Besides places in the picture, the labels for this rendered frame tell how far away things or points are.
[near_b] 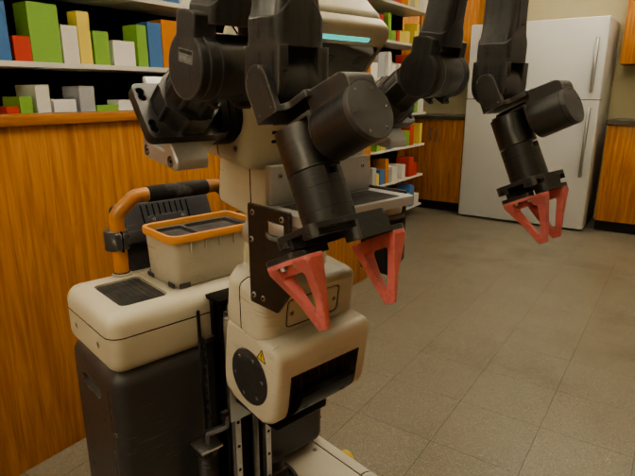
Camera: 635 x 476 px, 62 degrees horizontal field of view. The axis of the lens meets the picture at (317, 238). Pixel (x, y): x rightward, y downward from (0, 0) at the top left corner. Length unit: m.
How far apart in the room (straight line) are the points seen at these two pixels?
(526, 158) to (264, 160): 0.40
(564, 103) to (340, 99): 0.43
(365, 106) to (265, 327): 0.50
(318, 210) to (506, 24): 0.48
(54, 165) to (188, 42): 1.27
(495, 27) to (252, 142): 0.40
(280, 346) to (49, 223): 1.15
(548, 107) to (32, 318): 1.61
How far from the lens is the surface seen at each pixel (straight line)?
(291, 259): 0.49
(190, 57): 0.64
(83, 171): 1.92
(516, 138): 0.87
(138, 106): 0.74
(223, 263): 1.17
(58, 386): 2.05
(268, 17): 0.55
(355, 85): 0.49
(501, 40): 0.88
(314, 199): 0.52
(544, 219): 0.85
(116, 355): 1.07
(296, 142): 0.53
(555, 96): 0.84
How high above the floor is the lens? 1.21
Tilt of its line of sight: 15 degrees down
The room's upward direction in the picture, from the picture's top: straight up
